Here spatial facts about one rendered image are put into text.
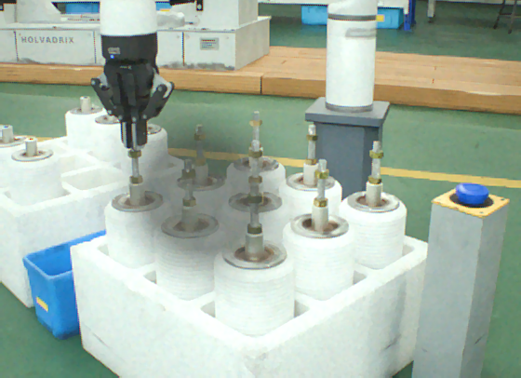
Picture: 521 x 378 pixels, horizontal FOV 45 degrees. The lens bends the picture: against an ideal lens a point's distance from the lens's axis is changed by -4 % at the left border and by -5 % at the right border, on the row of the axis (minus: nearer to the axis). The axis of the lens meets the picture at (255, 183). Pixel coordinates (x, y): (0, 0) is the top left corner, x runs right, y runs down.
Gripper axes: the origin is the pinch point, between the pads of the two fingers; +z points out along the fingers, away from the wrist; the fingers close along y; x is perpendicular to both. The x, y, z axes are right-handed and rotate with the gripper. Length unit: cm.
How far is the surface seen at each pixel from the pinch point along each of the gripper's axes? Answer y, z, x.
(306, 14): -159, 28, 433
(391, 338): 35.8, 27.3, 8.7
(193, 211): 12.2, 7.5, -4.3
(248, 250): 22.3, 8.9, -8.5
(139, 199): 0.8, 9.1, -0.9
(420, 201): 22, 35, 83
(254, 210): 22.7, 4.1, -7.8
